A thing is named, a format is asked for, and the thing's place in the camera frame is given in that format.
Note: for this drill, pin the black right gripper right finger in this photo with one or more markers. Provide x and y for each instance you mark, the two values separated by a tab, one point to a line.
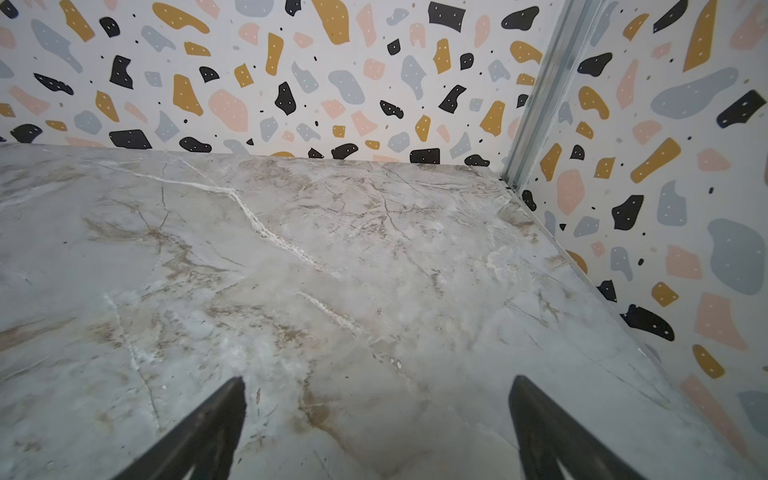
552	444

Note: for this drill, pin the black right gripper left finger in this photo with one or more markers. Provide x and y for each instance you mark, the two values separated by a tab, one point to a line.
202	445

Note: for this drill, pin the aluminium corner post right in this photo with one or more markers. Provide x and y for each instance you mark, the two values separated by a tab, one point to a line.
573	26

